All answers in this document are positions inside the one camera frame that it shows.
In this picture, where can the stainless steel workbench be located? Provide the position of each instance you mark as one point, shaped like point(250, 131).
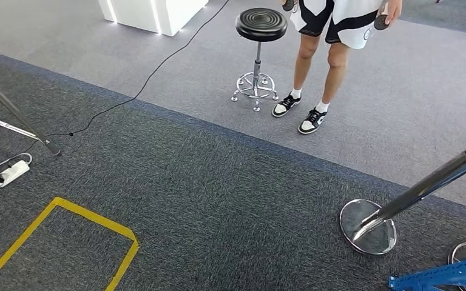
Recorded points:
point(36, 135)

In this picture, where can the white lit display plinth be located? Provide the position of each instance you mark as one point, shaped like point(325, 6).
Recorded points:
point(168, 12)

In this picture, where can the white power strip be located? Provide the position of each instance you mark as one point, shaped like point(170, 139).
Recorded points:
point(14, 172)

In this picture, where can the blue metal shelf rack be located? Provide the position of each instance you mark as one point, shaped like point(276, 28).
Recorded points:
point(450, 275)

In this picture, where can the yellow floor tape square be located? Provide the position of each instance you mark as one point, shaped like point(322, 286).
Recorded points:
point(96, 221)

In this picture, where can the person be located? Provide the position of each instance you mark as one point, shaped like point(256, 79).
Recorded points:
point(337, 64)

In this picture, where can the black handheld controller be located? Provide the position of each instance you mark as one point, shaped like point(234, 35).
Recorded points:
point(288, 5)
point(381, 22)

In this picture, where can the black round chrome stool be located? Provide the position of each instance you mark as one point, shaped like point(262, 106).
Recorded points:
point(261, 24)

